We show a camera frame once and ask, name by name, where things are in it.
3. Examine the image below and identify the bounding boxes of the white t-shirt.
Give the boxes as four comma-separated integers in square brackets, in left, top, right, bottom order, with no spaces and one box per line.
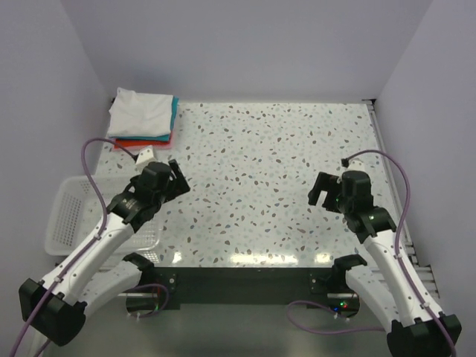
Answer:
[107,87,177,138]

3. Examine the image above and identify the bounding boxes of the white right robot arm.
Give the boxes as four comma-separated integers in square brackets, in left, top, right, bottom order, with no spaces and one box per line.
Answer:
[308,170,462,356]

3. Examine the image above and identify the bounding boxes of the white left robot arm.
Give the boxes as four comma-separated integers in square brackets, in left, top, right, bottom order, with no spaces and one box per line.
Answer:
[19,160,190,347]

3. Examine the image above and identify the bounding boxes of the pink folded t-shirt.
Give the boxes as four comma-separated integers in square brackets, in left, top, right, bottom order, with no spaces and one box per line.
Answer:
[110,129,176,152]

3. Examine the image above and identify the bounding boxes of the orange folded t-shirt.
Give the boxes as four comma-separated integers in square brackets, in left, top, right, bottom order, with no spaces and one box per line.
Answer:
[113,132,176,149]

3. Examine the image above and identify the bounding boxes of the white plastic basket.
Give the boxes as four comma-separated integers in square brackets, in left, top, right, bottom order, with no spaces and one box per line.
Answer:
[45,176,163,256]

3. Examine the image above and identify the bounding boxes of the teal folded t-shirt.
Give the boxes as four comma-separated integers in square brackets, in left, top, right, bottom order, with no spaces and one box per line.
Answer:
[150,96,179,142]

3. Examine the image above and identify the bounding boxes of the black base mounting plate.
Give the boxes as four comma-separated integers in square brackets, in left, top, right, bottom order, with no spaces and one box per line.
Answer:
[126,267,361,318]

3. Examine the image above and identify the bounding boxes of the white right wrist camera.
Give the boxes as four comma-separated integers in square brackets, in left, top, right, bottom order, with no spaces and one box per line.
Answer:
[341,158,367,175]

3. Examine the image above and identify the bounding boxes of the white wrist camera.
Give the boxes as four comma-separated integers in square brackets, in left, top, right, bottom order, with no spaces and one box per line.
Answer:
[341,158,367,175]
[135,146,157,170]

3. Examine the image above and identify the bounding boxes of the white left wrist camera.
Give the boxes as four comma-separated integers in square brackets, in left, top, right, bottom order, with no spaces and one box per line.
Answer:
[135,146,157,170]

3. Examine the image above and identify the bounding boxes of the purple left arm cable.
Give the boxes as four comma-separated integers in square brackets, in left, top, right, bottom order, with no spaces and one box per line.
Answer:
[7,138,141,357]

